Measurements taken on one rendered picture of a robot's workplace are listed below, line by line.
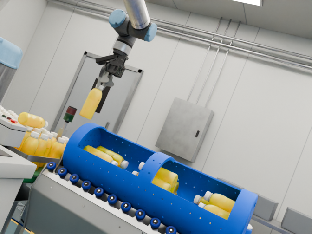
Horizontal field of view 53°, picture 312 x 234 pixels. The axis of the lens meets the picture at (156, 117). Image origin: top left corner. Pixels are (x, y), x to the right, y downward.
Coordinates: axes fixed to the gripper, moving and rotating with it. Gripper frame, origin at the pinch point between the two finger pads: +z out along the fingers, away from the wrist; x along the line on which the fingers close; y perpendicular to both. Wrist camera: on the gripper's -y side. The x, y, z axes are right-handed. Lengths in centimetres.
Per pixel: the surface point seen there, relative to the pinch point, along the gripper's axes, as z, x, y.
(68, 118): 23, 40, -37
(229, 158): -16, 326, 39
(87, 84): -36, 331, -235
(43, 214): 68, -4, 6
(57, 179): 50, -6, 6
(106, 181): 40, -8, 30
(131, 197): 40, -8, 44
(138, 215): 45, -8, 50
